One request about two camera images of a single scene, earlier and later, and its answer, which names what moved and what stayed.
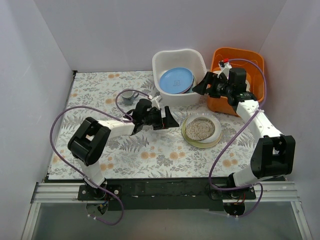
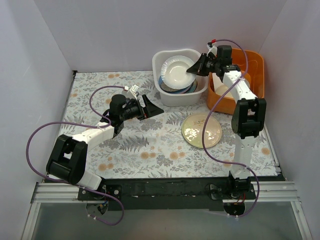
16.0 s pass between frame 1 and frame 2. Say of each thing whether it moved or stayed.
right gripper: moved
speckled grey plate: moved
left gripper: moved
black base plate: stayed
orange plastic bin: stayed
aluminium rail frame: stayed
